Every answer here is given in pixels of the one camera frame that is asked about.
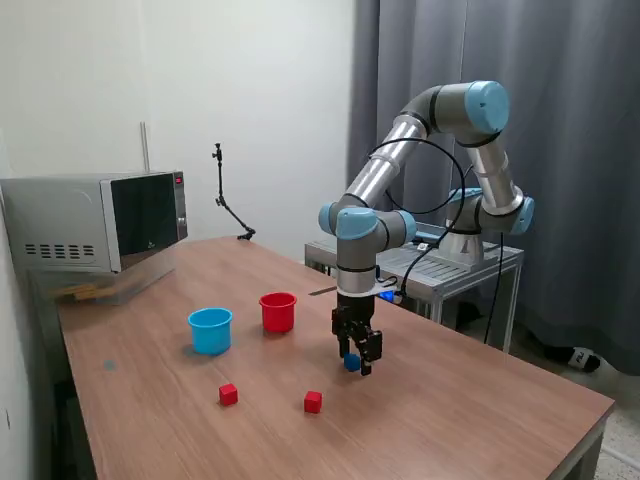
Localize black slipper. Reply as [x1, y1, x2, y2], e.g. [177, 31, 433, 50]
[572, 348, 602, 373]

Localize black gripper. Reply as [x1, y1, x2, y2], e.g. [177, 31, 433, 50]
[331, 293, 385, 377]

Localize grey table leg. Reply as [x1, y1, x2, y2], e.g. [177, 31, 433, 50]
[558, 405, 615, 480]

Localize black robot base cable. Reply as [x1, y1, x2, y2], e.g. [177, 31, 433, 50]
[482, 234, 505, 345]

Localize teach pendant with blue rim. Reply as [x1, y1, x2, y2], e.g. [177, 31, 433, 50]
[414, 223, 446, 246]

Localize wooden blocks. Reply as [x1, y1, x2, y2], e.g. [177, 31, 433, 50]
[52, 282, 116, 304]

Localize silver microwave oven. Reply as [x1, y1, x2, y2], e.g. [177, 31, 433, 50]
[0, 169, 190, 275]

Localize dark grey curtain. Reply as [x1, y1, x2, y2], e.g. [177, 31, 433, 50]
[347, 0, 640, 376]

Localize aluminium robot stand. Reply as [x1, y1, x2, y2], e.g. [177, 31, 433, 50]
[304, 233, 525, 354]

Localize blue plastic bin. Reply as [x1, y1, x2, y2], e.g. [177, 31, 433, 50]
[187, 306, 234, 357]

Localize black camera cable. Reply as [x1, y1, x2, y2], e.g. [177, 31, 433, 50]
[368, 138, 475, 297]

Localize red plastic bin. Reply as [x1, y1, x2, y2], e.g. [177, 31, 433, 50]
[258, 292, 298, 334]

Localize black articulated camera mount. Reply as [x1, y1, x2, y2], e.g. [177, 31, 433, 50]
[210, 142, 257, 242]

